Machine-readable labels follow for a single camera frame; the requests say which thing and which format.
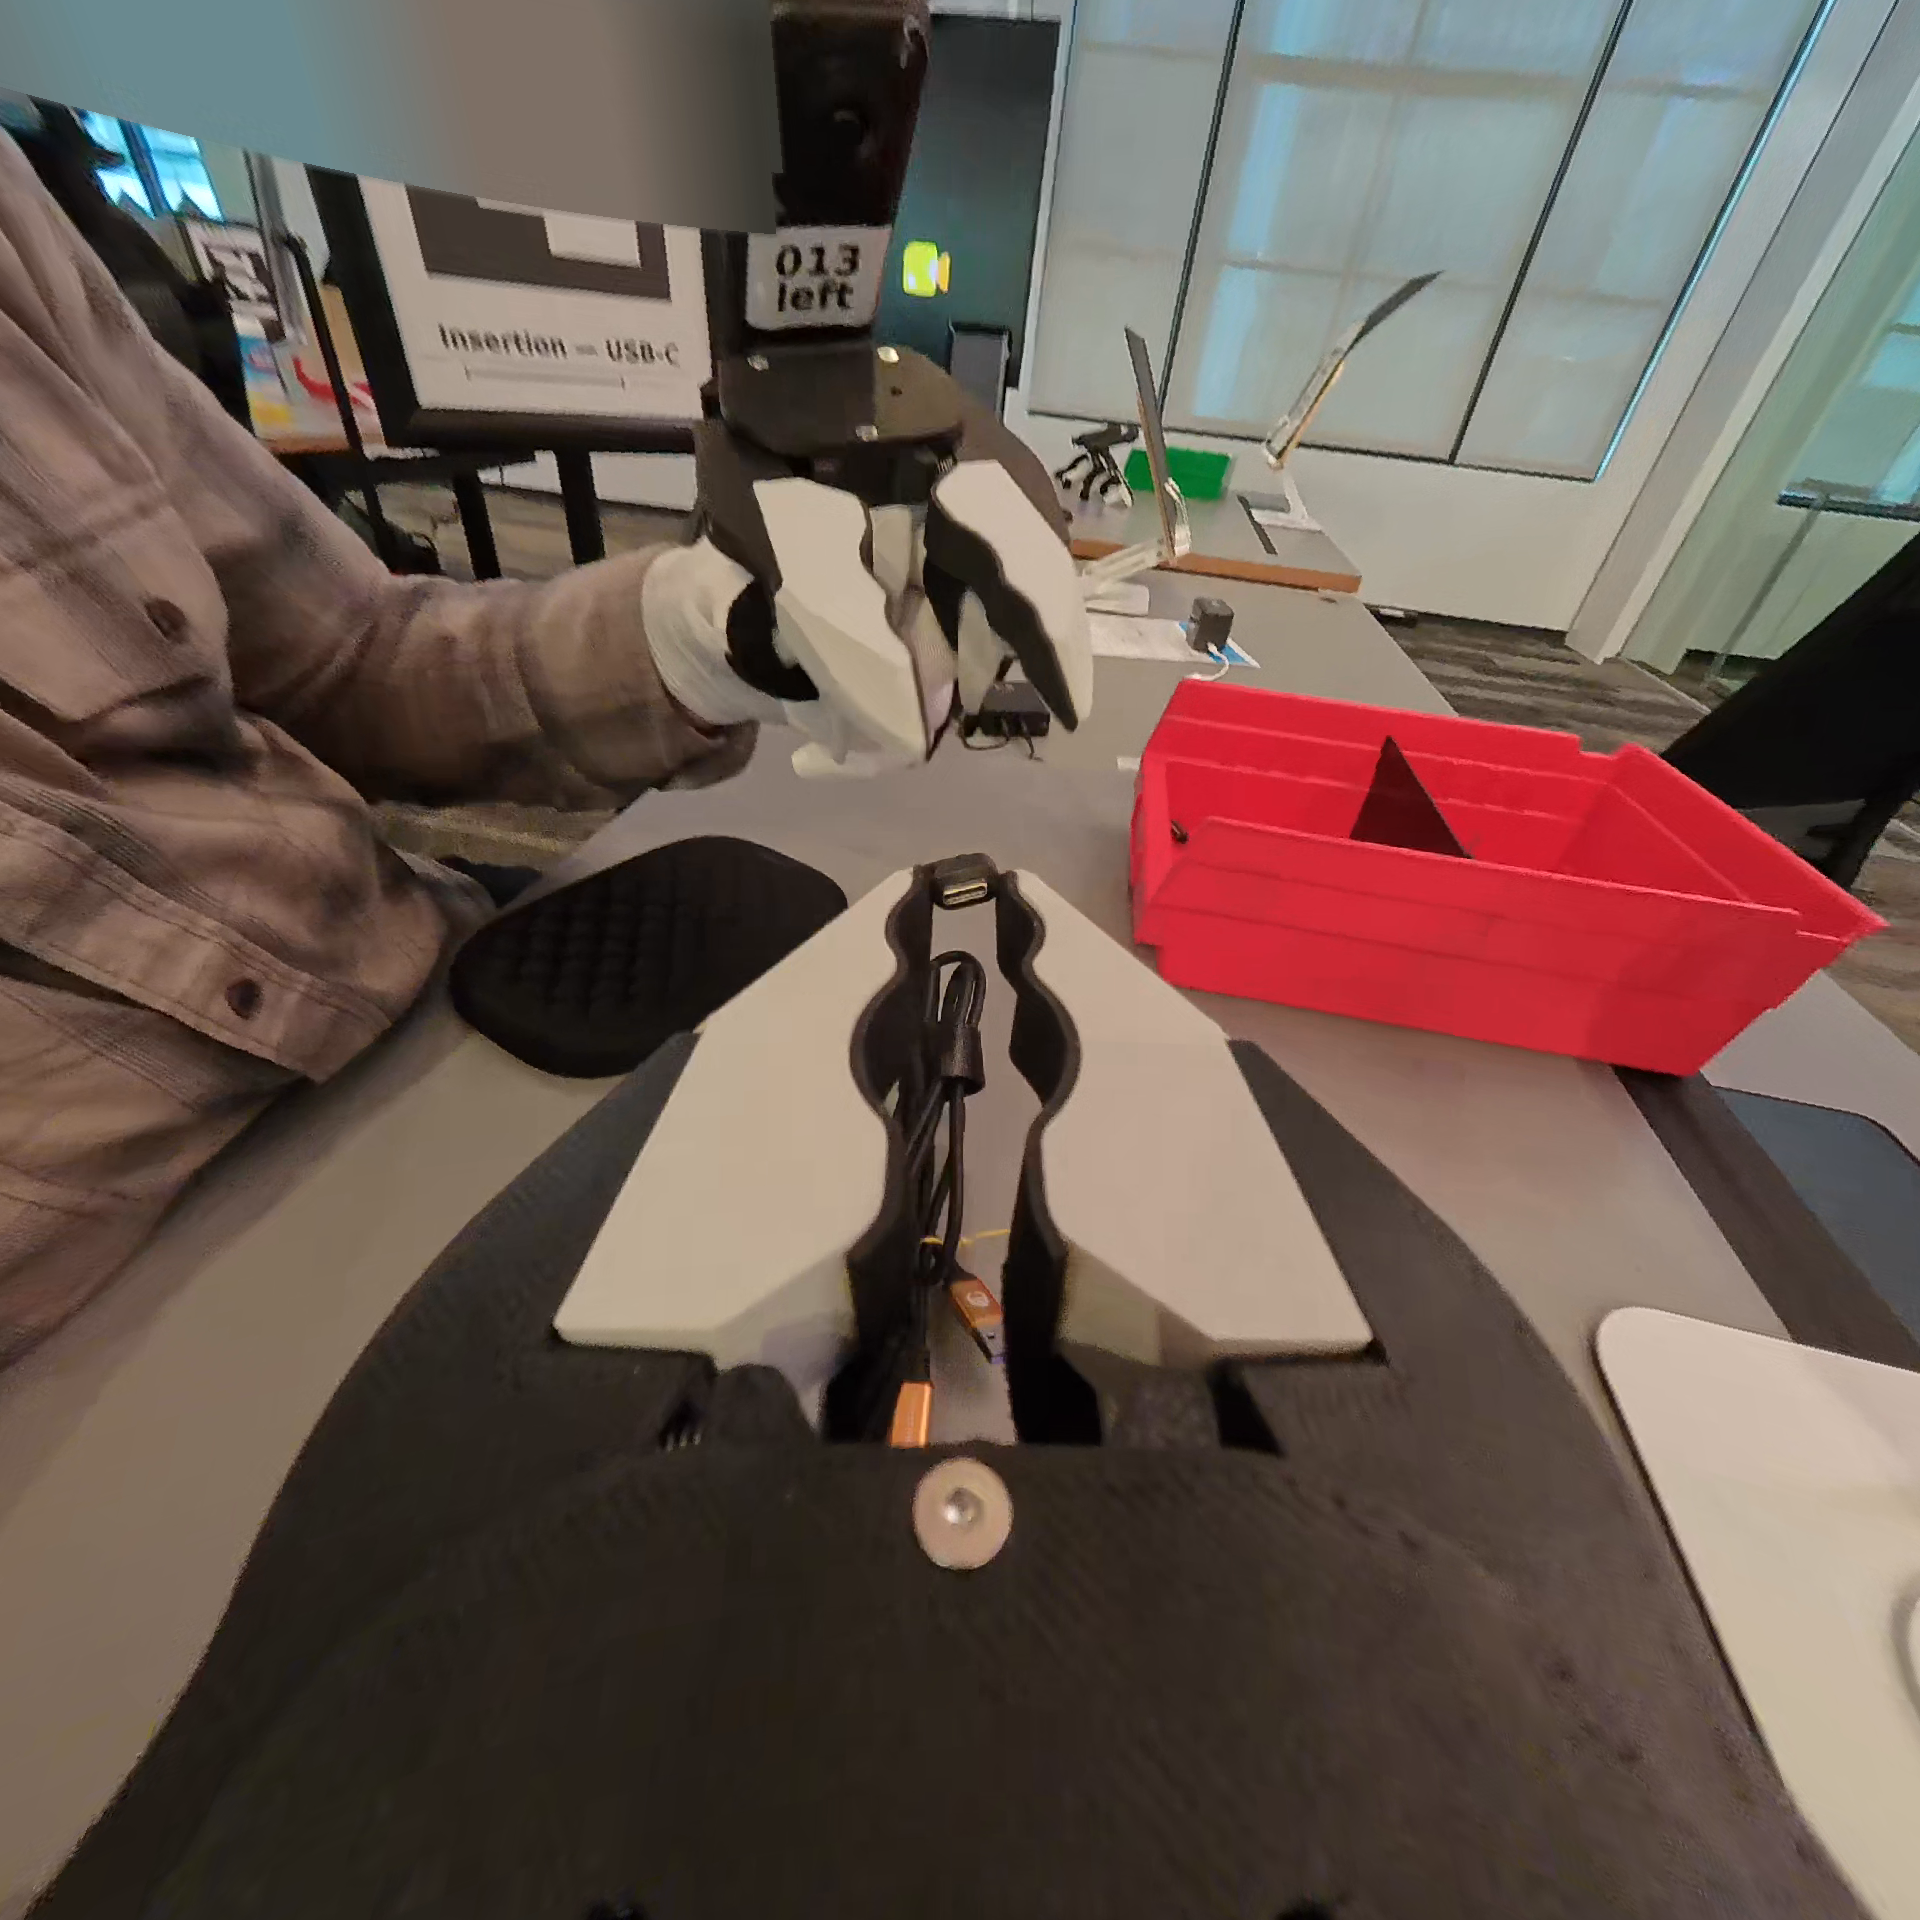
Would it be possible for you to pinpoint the black usb cable with strap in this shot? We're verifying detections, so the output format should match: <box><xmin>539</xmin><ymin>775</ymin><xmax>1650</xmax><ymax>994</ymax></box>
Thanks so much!
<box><xmin>854</xmin><ymin>850</ymin><xmax>1009</xmax><ymax>1419</ymax></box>

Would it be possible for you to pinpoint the black mesh wrist rest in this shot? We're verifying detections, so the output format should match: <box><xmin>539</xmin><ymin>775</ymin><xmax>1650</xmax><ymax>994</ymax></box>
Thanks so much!
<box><xmin>449</xmin><ymin>834</ymin><xmax>852</xmax><ymax>1081</ymax></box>

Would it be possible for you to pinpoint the framed marker sign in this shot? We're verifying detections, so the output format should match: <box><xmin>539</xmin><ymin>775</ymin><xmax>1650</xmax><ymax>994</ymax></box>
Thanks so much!
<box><xmin>307</xmin><ymin>165</ymin><xmax>713</xmax><ymax>453</ymax></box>

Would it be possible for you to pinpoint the dark desk mat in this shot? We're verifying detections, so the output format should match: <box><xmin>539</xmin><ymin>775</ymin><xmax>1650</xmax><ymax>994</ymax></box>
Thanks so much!
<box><xmin>1620</xmin><ymin>1067</ymin><xmax>1920</xmax><ymax>1360</ymax></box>

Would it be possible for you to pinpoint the person's left forearm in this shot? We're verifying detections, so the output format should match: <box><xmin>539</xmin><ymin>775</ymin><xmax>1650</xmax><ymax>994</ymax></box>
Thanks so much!
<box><xmin>293</xmin><ymin>546</ymin><xmax>759</xmax><ymax>819</ymax></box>

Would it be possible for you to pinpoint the black chair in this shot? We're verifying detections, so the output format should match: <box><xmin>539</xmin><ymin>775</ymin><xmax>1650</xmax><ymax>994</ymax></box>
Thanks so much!
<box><xmin>1661</xmin><ymin>528</ymin><xmax>1920</xmax><ymax>889</ymax></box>

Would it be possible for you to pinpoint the background table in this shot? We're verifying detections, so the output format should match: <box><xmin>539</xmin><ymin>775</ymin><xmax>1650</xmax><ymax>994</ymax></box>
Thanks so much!
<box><xmin>1067</xmin><ymin>479</ymin><xmax>1366</xmax><ymax>601</ymax></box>

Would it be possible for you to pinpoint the clear acrylic stand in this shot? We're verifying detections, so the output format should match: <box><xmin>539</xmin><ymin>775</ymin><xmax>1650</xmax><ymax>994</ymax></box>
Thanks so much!
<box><xmin>1260</xmin><ymin>269</ymin><xmax>1445</xmax><ymax>472</ymax></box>
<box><xmin>1079</xmin><ymin>327</ymin><xmax>1202</xmax><ymax>589</ymax></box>

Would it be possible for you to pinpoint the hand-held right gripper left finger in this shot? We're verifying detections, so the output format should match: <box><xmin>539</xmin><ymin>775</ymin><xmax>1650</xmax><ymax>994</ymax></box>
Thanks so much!
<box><xmin>550</xmin><ymin>864</ymin><xmax>924</xmax><ymax>1389</ymax></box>

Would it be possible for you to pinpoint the red plastic bin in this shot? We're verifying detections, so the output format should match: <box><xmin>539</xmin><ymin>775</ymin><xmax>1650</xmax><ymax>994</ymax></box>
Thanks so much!
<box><xmin>1127</xmin><ymin>679</ymin><xmax>1887</xmax><ymax>1079</ymax></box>

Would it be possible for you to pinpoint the black cable with orange plugs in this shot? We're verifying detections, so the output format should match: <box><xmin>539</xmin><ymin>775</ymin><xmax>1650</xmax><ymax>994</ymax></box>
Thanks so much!
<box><xmin>882</xmin><ymin>1229</ymin><xmax>1023</xmax><ymax>1451</ymax></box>

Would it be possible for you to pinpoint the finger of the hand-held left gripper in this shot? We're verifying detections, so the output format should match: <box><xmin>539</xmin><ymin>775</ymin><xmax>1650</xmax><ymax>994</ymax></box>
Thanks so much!
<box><xmin>919</xmin><ymin>460</ymin><xmax>1100</xmax><ymax>736</ymax></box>
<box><xmin>750</xmin><ymin>479</ymin><xmax>935</xmax><ymax>768</ymax></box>

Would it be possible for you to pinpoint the white stand base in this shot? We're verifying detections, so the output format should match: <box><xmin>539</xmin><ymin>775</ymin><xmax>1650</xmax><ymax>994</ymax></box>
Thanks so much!
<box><xmin>1593</xmin><ymin>1305</ymin><xmax>1920</xmax><ymax>1920</ymax></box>

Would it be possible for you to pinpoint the person's left hand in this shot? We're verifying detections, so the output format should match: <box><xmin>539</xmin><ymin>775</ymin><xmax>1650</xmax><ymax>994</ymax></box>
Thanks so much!
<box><xmin>639</xmin><ymin>539</ymin><xmax>822</xmax><ymax>731</ymax></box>

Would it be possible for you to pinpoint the person's plaid shirt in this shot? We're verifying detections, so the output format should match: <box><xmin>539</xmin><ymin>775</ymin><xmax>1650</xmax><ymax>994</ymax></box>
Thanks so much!
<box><xmin>0</xmin><ymin>128</ymin><xmax>505</xmax><ymax>1360</ymax></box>

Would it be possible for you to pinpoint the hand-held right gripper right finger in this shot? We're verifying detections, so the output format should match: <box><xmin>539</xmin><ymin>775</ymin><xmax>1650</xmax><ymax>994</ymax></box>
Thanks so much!
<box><xmin>995</xmin><ymin>866</ymin><xmax>1377</xmax><ymax>1434</ymax></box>

